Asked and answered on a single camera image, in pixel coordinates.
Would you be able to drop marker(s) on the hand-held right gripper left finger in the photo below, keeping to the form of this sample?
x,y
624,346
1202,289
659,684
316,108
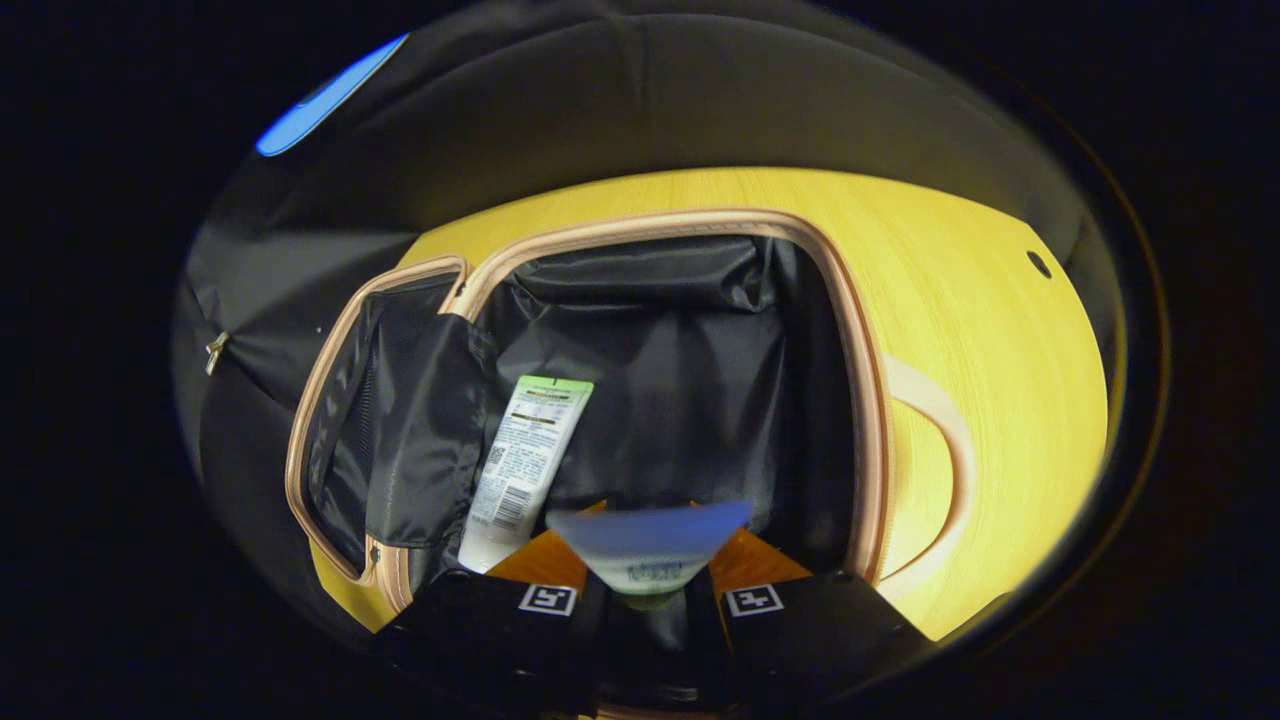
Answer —
x,y
480,625

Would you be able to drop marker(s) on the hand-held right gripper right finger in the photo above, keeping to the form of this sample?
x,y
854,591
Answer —
x,y
825,630

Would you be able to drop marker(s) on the wide white green-topped tube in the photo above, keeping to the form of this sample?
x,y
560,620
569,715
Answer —
x,y
525,460

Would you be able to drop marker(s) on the slim white tube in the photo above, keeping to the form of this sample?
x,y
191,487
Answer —
x,y
650,550

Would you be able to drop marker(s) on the black backdrop cloth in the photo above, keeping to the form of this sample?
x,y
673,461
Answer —
x,y
600,110

